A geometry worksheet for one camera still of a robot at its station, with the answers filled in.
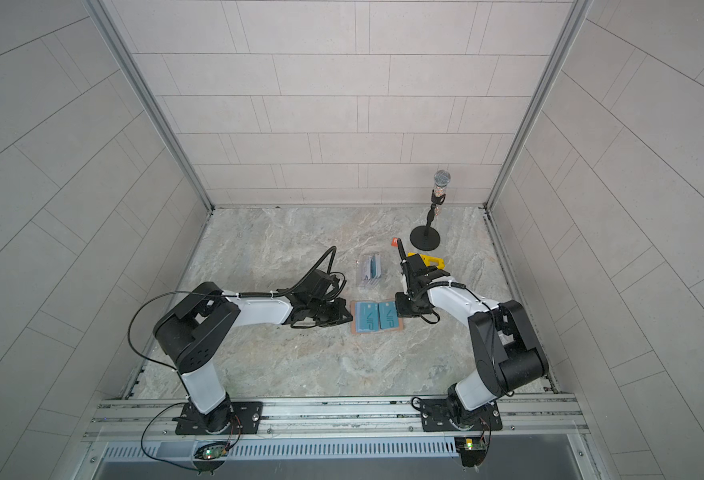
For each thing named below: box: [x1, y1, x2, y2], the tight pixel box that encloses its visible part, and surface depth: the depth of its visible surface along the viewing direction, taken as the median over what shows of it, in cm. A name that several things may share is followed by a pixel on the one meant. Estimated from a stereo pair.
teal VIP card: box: [379, 301, 398, 329], surface depth 89 cm
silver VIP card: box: [356, 302, 379, 333], surface depth 88 cm
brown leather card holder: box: [350, 300, 404, 335], surface depth 88 cm
